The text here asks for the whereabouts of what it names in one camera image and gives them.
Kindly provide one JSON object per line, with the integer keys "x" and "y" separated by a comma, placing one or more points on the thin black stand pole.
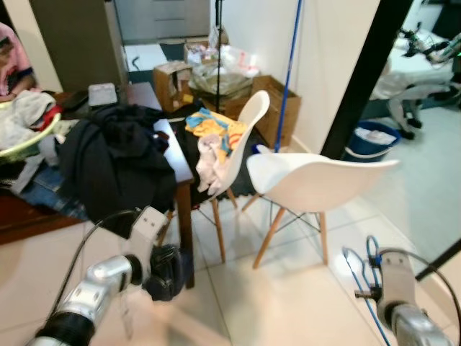
{"x": 218, "y": 36}

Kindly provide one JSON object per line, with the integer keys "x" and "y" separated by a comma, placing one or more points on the black door frame post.
{"x": 366, "y": 72}

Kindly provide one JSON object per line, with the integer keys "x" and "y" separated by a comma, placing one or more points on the white chair wooden legs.
{"x": 310, "y": 184}
{"x": 252, "y": 119}

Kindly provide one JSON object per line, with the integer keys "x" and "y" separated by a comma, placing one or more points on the white plastic bag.
{"x": 241, "y": 61}

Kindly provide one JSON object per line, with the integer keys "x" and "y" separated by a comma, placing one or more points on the bed with white sheet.
{"x": 392, "y": 83}

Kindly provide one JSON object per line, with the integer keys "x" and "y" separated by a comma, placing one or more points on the grey humanoid robot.
{"x": 403, "y": 108}

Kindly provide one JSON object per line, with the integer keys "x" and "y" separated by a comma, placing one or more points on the light grey cloth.
{"x": 25, "y": 115}

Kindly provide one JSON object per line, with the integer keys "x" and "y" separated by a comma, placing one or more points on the blue denim jeans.
{"x": 47, "y": 191}

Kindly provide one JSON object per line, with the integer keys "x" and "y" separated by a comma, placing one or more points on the person in pink shirt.
{"x": 14, "y": 68}

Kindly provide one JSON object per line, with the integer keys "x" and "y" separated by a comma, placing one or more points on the blue mop stick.
{"x": 288, "y": 76}

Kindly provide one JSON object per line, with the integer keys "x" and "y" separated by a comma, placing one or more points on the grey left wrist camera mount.
{"x": 148, "y": 231}

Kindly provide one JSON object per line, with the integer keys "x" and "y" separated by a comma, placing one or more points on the blue plastic bucket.
{"x": 374, "y": 148}

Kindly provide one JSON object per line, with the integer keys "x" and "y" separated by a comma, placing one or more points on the dark navy shirt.
{"x": 115, "y": 166}

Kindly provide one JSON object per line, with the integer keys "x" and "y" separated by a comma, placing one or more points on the colourful yellow blue clothes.
{"x": 212, "y": 140}

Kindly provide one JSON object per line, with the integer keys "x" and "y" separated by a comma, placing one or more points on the red garment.
{"x": 50, "y": 117}

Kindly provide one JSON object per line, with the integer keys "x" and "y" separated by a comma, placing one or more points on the blue plastic hanger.
{"x": 371, "y": 252}

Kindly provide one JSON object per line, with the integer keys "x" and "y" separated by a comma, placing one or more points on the green laundry basket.
{"x": 36, "y": 143}

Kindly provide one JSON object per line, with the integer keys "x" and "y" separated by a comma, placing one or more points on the large brown cardboard box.
{"x": 288, "y": 108}

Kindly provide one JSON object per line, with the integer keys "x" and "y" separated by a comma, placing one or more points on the small brown cardboard box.
{"x": 169, "y": 83}

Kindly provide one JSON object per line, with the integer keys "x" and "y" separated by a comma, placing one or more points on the small grey flat box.
{"x": 102, "y": 94}

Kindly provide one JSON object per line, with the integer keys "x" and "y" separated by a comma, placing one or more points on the dark brown wooden table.
{"x": 29, "y": 216}

